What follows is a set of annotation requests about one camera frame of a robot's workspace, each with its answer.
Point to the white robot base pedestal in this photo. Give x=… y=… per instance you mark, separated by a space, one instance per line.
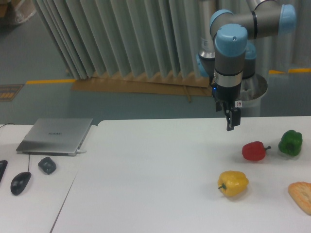
x=252 y=91

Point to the black computer mouse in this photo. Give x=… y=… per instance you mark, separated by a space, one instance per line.
x=19 y=183

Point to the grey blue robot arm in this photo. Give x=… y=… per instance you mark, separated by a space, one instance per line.
x=225 y=38

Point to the dark grey small controller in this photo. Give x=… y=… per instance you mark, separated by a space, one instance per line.
x=47 y=165

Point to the silver closed laptop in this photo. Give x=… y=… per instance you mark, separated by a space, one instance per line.
x=55 y=136

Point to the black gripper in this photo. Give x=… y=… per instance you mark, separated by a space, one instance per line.
x=227 y=96

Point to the red bell pepper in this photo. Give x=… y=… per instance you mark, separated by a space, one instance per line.
x=254 y=151

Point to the green bell pepper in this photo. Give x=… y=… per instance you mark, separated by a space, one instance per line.
x=291 y=143

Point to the grey folding partition screen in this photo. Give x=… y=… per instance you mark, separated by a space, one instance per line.
x=150 y=36

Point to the toasted bread piece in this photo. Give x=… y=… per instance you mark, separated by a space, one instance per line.
x=301 y=194

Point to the brown cardboard sheet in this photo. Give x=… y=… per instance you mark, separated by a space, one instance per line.
x=169 y=85

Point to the black keyboard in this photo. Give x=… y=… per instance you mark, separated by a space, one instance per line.
x=3 y=166

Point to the yellow bell pepper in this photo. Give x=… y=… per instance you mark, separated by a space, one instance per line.
x=232 y=183

